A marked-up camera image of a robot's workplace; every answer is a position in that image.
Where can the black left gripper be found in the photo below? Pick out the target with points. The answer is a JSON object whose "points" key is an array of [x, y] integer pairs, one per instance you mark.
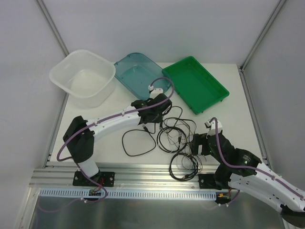
{"points": [[163, 106]]}

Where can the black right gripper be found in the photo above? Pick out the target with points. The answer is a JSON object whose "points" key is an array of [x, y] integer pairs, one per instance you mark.
{"points": [[198, 146]]}

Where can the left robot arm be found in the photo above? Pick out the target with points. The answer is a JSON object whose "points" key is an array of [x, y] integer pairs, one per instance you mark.
{"points": [[82, 134]]}

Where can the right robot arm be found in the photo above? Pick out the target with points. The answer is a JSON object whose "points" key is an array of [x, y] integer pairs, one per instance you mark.
{"points": [[242, 170]]}

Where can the teal translucent plastic tray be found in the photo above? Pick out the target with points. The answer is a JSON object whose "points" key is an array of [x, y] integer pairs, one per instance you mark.
{"points": [[136, 72]]}

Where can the green plastic tray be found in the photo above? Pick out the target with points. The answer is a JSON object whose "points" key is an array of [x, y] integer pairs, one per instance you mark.
{"points": [[195, 85]]}

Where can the white plastic tub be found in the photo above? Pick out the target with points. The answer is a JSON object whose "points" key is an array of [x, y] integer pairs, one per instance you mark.
{"points": [[86, 77]]}

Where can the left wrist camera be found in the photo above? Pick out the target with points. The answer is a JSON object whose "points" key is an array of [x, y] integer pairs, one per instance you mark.
{"points": [[154, 92]]}

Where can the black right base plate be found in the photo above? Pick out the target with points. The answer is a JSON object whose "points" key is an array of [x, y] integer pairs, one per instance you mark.
{"points": [[206, 181]]}

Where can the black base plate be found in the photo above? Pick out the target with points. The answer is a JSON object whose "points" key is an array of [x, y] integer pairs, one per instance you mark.
{"points": [[106, 179], [206, 181]]}

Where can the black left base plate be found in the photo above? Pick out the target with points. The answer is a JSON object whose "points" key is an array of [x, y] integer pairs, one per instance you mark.
{"points": [[106, 179]]}

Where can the aluminium mounting rail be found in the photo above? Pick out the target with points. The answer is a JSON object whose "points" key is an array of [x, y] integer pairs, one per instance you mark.
{"points": [[127, 176]]}

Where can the white slotted cable duct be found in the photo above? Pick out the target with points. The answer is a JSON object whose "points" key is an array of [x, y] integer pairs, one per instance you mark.
{"points": [[128, 194]]}

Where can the left aluminium frame post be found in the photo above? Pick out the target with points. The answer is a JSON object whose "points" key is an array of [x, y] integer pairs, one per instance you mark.
{"points": [[51, 24]]}

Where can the aluminium frame post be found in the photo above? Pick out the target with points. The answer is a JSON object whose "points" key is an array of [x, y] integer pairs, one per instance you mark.
{"points": [[51, 24], [267, 26]]}

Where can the right aluminium frame post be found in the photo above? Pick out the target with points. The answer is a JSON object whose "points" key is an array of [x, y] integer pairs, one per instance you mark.
{"points": [[267, 26]]}

